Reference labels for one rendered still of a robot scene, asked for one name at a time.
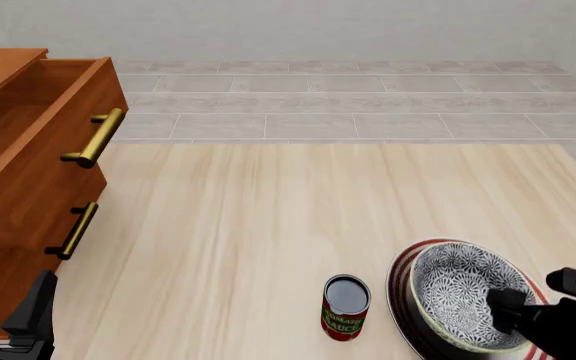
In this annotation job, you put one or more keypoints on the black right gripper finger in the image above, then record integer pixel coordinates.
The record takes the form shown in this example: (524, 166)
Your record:
(505, 307)

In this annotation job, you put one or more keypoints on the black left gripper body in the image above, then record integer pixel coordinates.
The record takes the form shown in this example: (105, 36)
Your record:
(13, 348)

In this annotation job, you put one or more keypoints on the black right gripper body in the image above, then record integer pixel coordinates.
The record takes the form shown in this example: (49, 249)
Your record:
(568, 330)

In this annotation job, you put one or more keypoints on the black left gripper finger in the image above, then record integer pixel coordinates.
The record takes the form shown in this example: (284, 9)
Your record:
(35, 307)

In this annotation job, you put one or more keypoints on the black patterned bowl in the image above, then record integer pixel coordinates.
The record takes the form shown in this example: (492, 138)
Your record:
(455, 285)

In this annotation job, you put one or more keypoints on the plate with red rings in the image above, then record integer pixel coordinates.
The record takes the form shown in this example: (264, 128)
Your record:
(398, 300)

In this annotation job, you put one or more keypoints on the closed wooden drawer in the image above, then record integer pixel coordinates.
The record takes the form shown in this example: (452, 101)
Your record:
(23, 217)

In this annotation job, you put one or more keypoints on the wooden cabinet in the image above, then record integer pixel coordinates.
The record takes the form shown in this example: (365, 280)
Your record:
(28, 217)

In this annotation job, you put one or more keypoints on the tomato sauce tin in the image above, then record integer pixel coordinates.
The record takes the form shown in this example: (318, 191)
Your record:
(346, 311)

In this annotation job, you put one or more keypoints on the open wooden drawer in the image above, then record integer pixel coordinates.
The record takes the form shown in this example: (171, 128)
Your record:
(13, 123)

